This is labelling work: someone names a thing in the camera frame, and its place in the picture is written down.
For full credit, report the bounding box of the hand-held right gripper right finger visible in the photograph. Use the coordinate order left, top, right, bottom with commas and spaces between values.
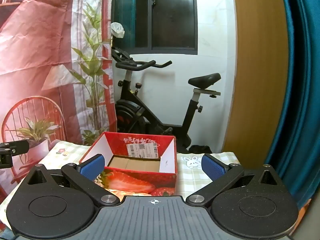
185, 154, 282, 208

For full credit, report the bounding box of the white plastic bag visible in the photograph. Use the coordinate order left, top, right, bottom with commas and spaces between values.
111, 22, 125, 38

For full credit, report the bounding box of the red strawberry print cardboard box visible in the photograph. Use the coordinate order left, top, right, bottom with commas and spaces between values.
79, 131, 178, 202

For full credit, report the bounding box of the black exercise bike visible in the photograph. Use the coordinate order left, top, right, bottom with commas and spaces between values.
111, 46, 222, 153

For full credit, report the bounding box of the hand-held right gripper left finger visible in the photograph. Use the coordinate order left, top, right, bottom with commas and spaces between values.
26, 154, 121, 208

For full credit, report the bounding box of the checked cartoon tablecloth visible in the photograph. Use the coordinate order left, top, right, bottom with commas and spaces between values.
0, 140, 240, 233

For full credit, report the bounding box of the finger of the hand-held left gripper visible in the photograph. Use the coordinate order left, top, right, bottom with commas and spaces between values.
0, 140, 30, 169

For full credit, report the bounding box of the teal curtain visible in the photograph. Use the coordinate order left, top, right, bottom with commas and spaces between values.
265, 0, 320, 208

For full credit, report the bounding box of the red printed backdrop cloth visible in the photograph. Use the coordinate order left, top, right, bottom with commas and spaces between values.
0, 0, 118, 200

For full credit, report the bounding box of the wooden door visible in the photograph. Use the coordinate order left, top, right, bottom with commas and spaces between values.
222, 0, 313, 240

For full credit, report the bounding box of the dark framed window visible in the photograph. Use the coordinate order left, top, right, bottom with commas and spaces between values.
111, 0, 198, 55

